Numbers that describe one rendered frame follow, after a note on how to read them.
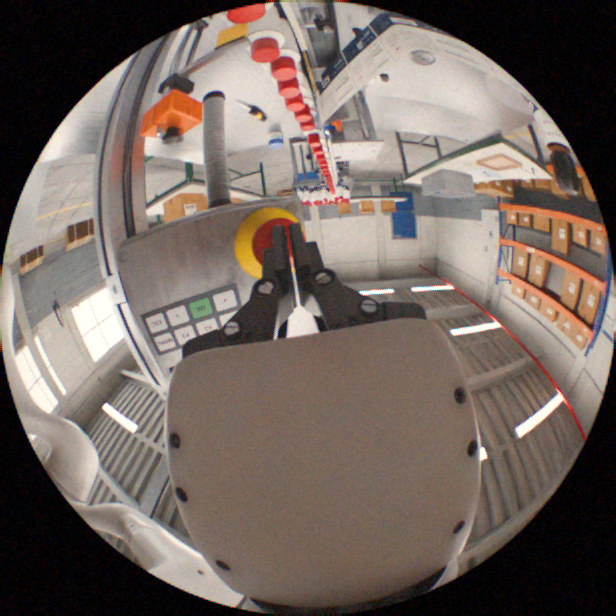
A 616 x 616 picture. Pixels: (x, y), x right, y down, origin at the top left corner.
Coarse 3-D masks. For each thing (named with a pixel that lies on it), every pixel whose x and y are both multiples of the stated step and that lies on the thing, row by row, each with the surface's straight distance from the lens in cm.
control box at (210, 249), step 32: (160, 224) 18; (192, 224) 16; (224, 224) 16; (256, 224) 16; (128, 256) 17; (160, 256) 16; (192, 256) 16; (224, 256) 16; (128, 288) 18; (160, 288) 17; (192, 288) 16
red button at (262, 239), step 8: (264, 224) 14; (272, 224) 13; (280, 224) 13; (288, 224) 14; (256, 232) 14; (264, 232) 13; (288, 232) 13; (256, 240) 13; (264, 240) 13; (272, 240) 13; (288, 240) 13; (256, 248) 13; (264, 248) 13; (256, 256) 14
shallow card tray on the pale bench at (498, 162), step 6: (492, 156) 160; (498, 156) 155; (504, 156) 156; (480, 162) 172; (486, 162) 179; (492, 162) 177; (498, 162) 176; (504, 162) 174; (510, 162) 172; (516, 162) 164; (492, 168) 188; (498, 168) 189; (504, 168) 184; (510, 168) 179
